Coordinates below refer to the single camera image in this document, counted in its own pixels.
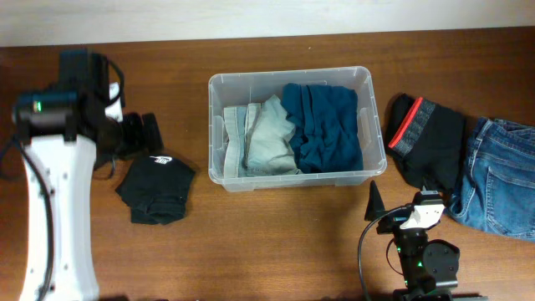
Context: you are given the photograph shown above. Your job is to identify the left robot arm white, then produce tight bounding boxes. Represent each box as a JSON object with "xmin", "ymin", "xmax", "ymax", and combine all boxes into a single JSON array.
[{"xmin": 13, "ymin": 49, "xmax": 163, "ymax": 300}]

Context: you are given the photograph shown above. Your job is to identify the blue denim jeans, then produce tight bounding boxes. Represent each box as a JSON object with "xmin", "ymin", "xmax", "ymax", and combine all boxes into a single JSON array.
[{"xmin": 447, "ymin": 118, "xmax": 534, "ymax": 242}]

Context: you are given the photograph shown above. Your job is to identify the light grey-blue jeans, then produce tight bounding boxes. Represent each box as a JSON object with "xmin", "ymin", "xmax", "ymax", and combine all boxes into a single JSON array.
[{"xmin": 223, "ymin": 95, "xmax": 301, "ymax": 178}]

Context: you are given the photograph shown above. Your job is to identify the black garment with white logo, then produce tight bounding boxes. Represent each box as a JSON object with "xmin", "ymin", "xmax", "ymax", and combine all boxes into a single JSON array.
[{"xmin": 115, "ymin": 154, "xmax": 195, "ymax": 225}]

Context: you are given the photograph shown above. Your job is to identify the dark blue garment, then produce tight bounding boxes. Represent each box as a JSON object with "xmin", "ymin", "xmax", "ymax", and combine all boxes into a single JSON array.
[{"xmin": 282, "ymin": 83, "xmax": 364, "ymax": 173}]

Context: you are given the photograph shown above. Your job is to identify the black shorts red waistband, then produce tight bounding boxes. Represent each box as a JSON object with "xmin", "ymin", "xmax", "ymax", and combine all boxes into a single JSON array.
[{"xmin": 385, "ymin": 94, "xmax": 466, "ymax": 193}]

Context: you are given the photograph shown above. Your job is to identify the clear plastic storage bin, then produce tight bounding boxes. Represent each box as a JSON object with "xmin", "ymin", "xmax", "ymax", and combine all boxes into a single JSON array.
[{"xmin": 208, "ymin": 66, "xmax": 387, "ymax": 192}]

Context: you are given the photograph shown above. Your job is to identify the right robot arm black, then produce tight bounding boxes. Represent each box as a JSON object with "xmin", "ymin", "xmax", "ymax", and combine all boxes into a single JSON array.
[{"xmin": 357, "ymin": 181, "xmax": 488, "ymax": 301}]

